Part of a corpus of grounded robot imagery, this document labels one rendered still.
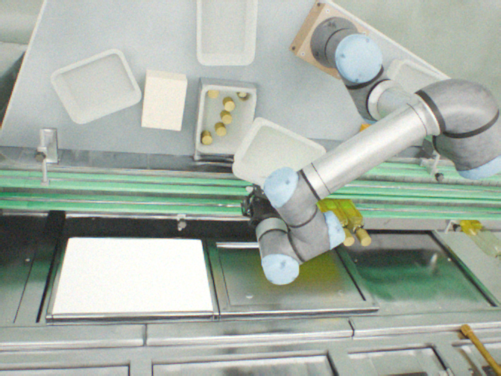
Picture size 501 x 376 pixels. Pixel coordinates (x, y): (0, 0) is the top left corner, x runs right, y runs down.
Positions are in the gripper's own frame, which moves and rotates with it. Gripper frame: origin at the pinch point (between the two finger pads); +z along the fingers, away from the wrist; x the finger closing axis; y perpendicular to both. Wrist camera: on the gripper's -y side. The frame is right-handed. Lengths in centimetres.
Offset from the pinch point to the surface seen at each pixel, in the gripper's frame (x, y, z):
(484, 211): -10, -99, 21
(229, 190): 14.9, 2.1, 13.2
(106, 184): 26.5, 37.5, 12.5
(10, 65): 28, 79, 65
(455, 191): -13, -77, 19
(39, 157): 20, 57, 7
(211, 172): 15.7, 7.3, 21.2
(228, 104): -4.9, 10.5, 30.0
